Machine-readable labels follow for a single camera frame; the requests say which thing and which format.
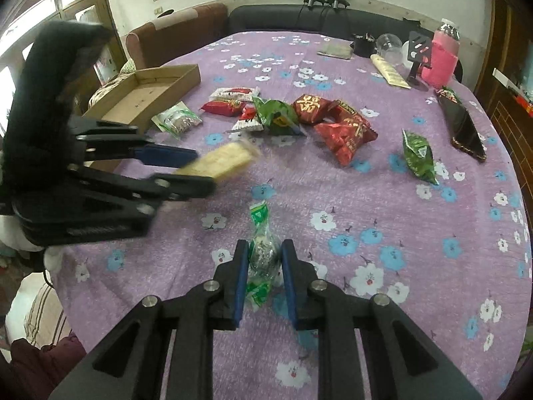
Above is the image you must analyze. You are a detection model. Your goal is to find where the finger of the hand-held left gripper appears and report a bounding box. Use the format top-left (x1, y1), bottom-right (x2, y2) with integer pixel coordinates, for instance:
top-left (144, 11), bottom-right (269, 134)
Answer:
top-left (67, 116), bottom-right (198, 167)
top-left (67, 162), bottom-right (217, 217)

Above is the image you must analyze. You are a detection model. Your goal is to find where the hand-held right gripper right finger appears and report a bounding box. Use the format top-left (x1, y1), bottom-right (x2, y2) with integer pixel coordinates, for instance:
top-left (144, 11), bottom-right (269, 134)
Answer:
top-left (280, 239), bottom-right (484, 400)

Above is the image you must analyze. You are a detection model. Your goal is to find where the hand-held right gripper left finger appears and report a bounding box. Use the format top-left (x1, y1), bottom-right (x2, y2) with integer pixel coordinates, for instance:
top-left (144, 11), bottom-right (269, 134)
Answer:
top-left (49, 239), bottom-right (251, 400)

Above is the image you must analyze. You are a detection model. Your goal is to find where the green and white snack packet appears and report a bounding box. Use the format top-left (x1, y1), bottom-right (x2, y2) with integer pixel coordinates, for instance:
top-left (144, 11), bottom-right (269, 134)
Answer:
top-left (151, 101), bottom-right (203, 140)

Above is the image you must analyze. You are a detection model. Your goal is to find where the clear green-ended candy packet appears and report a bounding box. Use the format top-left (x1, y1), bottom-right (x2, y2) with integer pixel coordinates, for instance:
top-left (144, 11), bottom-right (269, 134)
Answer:
top-left (246, 201), bottom-right (280, 311)

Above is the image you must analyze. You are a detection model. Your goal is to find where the beige cracker packet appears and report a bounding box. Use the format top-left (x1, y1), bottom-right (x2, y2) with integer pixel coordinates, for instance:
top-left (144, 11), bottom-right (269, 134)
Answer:
top-left (173, 142), bottom-right (261, 184)

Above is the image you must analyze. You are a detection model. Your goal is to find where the cardboard box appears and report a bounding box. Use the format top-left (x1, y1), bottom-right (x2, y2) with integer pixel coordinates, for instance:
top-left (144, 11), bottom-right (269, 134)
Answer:
top-left (81, 64), bottom-right (201, 134)

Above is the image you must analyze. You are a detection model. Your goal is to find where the small white and red packet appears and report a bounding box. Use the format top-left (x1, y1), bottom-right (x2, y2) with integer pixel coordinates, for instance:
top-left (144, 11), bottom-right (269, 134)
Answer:
top-left (231, 106), bottom-right (264, 132)

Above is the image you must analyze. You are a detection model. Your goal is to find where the red and gold snack packet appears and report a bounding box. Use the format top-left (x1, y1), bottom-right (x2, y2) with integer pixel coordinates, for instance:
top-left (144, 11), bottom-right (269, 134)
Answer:
top-left (292, 94), bottom-right (334, 124)

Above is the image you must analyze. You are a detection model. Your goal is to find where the large red snack packet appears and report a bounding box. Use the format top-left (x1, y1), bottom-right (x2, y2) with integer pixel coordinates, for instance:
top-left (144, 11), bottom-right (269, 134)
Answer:
top-left (314, 120), bottom-right (379, 167)

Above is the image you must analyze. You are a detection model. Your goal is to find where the red packet with dark label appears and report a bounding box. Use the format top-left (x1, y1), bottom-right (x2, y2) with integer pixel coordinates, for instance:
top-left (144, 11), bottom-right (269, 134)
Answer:
top-left (329, 99), bottom-right (372, 132)

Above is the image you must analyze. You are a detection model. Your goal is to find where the person's left forearm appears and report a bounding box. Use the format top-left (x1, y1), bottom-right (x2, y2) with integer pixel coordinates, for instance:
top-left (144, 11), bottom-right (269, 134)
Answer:
top-left (0, 21), bottom-right (115, 201)

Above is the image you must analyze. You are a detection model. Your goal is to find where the flat red snack packet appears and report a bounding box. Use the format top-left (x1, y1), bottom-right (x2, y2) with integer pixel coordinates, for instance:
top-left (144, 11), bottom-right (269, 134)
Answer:
top-left (201, 100), bottom-right (246, 117)

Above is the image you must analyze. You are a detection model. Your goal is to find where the brown patterned blanket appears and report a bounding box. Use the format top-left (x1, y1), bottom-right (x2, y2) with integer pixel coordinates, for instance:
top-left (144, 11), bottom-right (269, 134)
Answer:
top-left (88, 71), bottom-right (136, 111)

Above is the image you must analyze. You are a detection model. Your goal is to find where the long white and red packet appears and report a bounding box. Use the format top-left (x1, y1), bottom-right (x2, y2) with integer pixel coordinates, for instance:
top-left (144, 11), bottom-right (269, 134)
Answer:
top-left (209, 87), bottom-right (260, 103)

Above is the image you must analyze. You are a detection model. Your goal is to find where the purple floral tablecloth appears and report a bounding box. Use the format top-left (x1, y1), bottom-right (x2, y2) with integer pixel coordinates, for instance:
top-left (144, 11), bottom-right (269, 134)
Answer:
top-left (54, 29), bottom-right (533, 400)

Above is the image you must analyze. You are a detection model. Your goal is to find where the striped cloth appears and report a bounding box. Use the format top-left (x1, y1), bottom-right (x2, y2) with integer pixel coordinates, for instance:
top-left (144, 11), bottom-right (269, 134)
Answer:
top-left (6, 273), bottom-right (73, 348)

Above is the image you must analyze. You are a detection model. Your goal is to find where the brown sofa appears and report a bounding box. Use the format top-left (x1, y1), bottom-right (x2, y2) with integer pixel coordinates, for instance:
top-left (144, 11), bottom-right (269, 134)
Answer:
top-left (87, 3), bottom-right (229, 113)

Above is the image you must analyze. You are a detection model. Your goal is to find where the dark red cloth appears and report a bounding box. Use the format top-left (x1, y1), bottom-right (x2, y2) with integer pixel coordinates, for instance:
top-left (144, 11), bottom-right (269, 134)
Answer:
top-left (10, 333), bottom-right (88, 400)

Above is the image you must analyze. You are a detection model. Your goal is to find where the black leather sofa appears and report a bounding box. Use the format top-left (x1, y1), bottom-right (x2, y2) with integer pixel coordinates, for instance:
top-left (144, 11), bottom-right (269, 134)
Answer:
top-left (227, 4), bottom-right (463, 82)

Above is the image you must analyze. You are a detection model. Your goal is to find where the olive notebook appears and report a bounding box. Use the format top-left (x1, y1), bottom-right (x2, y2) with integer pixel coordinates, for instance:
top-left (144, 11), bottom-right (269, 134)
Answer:
top-left (316, 41), bottom-right (354, 60)

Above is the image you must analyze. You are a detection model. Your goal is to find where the small black container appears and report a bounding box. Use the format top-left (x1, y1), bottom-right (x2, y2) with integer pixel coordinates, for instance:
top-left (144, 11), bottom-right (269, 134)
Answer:
top-left (353, 32), bottom-right (377, 56)

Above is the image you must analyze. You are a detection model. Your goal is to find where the long beige packet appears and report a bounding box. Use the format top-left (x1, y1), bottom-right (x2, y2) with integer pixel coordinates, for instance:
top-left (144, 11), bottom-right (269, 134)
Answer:
top-left (370, 53), bottom-right (411, 89)

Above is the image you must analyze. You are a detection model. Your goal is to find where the black phone stand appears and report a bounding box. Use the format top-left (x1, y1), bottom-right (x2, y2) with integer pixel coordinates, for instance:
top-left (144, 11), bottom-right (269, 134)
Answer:
top-left (402, 30), bottom-right (434, 91)

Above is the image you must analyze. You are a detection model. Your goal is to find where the pink bottle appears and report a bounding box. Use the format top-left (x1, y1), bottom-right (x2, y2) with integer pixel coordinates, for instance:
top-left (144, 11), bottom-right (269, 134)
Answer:
top-left (421, 19), bottom-right (462, 89)

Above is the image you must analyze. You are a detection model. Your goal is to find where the wooden cabinet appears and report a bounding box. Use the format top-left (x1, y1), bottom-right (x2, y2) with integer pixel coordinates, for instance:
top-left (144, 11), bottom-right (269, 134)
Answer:
top-left (487, 67), bottom-right (533, 176)

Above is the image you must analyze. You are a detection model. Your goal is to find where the wooden framed glass panel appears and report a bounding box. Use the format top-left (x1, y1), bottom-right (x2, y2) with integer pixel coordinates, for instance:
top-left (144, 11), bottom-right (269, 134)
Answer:
top-left (475, 0), bottom-right (533, 88)

